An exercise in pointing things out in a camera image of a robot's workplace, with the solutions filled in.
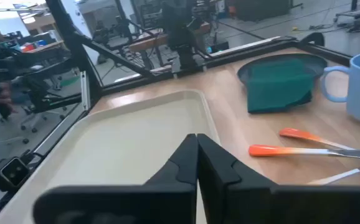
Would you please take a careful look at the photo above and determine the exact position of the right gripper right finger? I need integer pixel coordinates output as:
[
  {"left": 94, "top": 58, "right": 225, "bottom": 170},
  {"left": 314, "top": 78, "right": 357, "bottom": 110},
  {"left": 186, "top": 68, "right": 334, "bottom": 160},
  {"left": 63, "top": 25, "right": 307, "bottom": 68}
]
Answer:
[{"left": 197, "top": 133, "right": 360, "bottom": 224}]

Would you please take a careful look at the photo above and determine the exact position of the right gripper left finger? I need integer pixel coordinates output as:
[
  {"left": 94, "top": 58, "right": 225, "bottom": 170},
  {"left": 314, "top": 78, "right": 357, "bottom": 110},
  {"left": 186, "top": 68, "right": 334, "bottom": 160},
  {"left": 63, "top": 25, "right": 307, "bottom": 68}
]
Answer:
[{"left": 32, "top": 133, "right": 198, "bottom": 224}]

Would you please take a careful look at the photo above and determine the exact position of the green cloth napkin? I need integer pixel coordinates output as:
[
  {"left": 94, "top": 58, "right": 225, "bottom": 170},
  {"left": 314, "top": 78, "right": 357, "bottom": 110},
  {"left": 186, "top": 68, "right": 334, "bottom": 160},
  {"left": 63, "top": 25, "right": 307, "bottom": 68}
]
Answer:
[{"left": 247, "top": 58, "right": 317, "bottom": 114}]

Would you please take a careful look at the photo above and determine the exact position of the dark blue plate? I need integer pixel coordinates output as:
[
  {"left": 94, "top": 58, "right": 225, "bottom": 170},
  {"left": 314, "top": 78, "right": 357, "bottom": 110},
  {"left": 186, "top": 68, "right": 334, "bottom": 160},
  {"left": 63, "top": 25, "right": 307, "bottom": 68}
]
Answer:
[{"left": 237, "top": 52, "right": 328, "bottom": 86}]

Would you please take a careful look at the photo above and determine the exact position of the beige plastic tray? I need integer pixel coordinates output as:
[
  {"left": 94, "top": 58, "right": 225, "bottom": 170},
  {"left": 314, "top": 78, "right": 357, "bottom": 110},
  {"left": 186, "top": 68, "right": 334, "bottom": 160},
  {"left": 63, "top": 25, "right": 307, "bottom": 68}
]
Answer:
[{"left": 0, "top": 89, "right": 221, "bottom": 224}]

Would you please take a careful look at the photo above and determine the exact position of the office chair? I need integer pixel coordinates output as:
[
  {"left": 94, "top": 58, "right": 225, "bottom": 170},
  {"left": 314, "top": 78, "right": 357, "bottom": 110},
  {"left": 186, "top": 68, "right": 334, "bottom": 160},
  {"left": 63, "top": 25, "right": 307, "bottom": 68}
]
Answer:
[{"left": 20, "top": 104, "right": 68, "bottom": 134}]

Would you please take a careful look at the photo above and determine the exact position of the wooden background table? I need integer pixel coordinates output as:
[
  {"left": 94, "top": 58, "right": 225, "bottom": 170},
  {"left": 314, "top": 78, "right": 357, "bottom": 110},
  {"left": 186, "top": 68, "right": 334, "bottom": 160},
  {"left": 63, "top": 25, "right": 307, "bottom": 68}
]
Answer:
[{"left": 128, "top": 21, "right": 212, "bottom": 52}]

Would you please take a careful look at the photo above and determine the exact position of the black aluminium table frame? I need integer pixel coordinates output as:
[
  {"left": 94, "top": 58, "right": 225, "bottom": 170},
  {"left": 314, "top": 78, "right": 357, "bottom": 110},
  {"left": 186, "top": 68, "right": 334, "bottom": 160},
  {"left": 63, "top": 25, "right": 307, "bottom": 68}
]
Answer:
[{"left": 0, "top": 0, "right": 352, "bottom": 224}]

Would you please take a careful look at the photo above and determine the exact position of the silver aluminium bracket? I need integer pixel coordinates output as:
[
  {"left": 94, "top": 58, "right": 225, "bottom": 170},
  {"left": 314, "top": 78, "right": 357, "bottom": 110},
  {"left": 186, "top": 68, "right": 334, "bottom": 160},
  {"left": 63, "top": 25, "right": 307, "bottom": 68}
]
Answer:
[{"left": 80, "top": 70, "right": 91, "bottom": 111}]

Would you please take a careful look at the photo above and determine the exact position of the small black table camera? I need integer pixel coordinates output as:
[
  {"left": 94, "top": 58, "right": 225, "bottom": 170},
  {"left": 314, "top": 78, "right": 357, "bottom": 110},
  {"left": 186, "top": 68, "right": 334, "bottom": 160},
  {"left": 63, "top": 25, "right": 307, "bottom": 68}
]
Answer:
[{"left": 0, "top": 155, "right": 31, "bottom": 192}]

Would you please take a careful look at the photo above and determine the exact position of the black frame clamp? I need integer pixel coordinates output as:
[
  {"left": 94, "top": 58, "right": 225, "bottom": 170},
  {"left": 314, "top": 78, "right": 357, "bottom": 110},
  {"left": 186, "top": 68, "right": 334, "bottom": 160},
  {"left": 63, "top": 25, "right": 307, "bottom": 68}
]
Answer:
[{"left": 298, "top": 32, "right": 326, "bottom": 47}]

